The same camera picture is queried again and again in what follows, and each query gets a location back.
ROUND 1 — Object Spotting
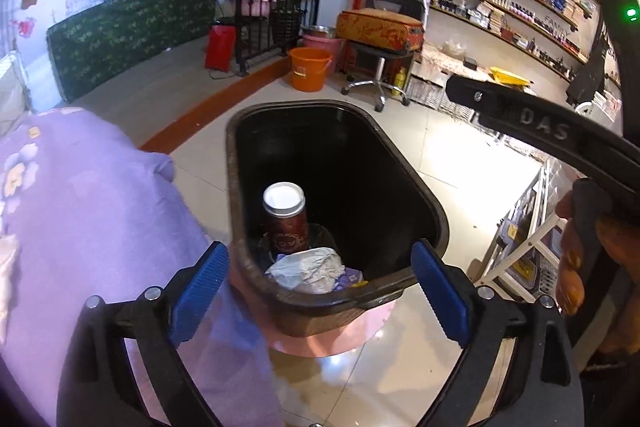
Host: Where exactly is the white paper bag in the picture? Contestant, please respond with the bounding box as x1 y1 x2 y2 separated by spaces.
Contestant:
265 247 347 295

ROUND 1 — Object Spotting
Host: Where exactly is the black trash bin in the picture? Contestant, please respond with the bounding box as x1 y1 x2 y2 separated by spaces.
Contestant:
225 99 449 339

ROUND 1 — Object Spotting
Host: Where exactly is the purple floral blanket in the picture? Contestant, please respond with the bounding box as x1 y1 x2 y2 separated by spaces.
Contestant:
0 107 286 427

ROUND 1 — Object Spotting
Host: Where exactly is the person's right hand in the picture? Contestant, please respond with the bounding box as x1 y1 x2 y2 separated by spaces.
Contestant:
556 192 640 355

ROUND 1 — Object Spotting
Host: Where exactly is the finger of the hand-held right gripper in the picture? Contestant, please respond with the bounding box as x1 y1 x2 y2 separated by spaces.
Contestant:
446 75 532 118

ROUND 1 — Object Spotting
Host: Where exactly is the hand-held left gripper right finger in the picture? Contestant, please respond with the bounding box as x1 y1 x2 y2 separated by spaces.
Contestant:
410 240 586 427

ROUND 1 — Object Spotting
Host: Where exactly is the purple plastic wrapper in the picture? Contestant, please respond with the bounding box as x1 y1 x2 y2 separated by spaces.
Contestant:
332 267 363 292

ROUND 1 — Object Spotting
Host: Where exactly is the red bag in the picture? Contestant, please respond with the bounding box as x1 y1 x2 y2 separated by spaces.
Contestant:
204 24 237 72

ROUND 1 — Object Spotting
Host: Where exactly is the black hanging cloth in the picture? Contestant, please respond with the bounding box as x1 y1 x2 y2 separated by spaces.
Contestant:
566 22 608 104

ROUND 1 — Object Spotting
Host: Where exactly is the brown patterned suitcase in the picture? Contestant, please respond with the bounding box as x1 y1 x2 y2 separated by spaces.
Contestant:
336 8 425 52

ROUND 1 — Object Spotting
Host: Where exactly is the black swivel stool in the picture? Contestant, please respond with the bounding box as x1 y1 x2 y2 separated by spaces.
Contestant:
342 44 416 112

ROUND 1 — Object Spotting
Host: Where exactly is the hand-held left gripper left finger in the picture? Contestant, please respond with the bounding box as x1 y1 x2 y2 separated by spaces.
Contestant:
56 241 231 427

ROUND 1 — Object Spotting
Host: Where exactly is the orange bucket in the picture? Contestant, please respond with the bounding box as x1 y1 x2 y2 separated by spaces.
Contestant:
287 47 333 92

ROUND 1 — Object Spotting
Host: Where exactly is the lace-covered bench with baskets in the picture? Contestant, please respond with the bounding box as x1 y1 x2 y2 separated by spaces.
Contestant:
407 39 546 148

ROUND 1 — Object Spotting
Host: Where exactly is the white metal rack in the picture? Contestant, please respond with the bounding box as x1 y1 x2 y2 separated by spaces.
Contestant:
472 159 568 303

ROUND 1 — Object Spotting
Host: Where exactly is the pink basin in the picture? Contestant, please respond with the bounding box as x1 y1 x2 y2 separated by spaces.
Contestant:
301 32 346 68

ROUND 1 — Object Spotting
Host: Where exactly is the green patterned counter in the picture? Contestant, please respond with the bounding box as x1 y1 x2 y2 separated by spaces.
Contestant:
46 0 219 104

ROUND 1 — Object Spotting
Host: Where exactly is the pink tub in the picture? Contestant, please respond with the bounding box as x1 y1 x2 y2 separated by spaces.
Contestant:
250 0 283 18

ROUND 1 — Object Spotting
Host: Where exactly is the black mesh basket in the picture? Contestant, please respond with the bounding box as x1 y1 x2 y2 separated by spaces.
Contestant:
270 7 307 40

